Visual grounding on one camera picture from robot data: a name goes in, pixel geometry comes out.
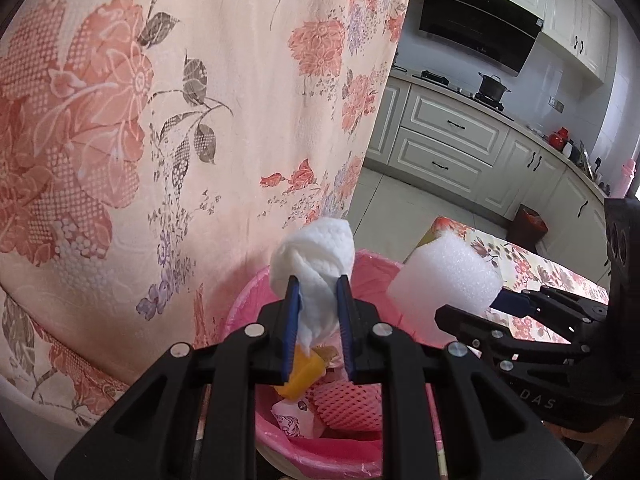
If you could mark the white tissue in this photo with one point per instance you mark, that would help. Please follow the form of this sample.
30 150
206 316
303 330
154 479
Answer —
315 260

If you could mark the black gas stove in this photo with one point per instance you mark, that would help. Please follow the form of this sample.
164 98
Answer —
440 79

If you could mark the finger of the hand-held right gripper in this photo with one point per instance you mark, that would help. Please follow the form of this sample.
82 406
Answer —
465 325
510 302

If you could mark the dark floor bin red bag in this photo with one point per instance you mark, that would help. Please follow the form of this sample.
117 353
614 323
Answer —
527 227

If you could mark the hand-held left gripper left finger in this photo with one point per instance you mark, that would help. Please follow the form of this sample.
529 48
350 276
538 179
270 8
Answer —
292 330

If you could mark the white lower kitchen cabinets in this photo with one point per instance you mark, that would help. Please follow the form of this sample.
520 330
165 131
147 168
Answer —
450 140

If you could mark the pink thermos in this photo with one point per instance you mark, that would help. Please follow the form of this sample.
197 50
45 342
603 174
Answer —
625 180

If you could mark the black cooking pot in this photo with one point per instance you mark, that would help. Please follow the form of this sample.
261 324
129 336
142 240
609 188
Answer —
494 87

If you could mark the yellow fruit peel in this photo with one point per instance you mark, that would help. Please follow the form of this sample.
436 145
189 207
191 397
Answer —
302 375

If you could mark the white kitchen cabinets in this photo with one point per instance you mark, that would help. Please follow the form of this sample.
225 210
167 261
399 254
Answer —
575 20
450 140

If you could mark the white chair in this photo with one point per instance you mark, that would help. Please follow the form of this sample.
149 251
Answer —
25 435

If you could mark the black range hood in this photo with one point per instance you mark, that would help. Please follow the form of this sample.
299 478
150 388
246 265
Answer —
475 15

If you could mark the floral tablecloth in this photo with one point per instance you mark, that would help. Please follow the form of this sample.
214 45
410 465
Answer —
540 270

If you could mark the pink lined waste bin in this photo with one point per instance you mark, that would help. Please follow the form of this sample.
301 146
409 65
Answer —
320 455

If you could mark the person's right hand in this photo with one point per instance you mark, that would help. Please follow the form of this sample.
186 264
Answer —
582 434

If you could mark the white patterned paper cup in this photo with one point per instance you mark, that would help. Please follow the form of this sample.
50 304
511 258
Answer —
292 417

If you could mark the white foam block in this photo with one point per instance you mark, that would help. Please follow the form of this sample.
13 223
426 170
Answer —
445 275

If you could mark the red kettle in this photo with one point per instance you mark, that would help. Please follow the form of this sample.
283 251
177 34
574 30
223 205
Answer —
557 137

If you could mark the small pink foam fruit net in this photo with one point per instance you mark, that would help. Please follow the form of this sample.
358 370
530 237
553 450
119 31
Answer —
350 405

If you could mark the floral curtain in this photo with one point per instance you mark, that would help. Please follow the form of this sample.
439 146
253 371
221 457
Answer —
175 135

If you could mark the white upper kitchen cabinets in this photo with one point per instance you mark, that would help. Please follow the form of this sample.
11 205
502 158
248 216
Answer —
575 20

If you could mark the wall socket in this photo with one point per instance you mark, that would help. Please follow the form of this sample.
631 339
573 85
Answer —
557 104

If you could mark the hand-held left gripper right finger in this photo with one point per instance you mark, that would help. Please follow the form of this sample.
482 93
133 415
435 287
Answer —
344 330

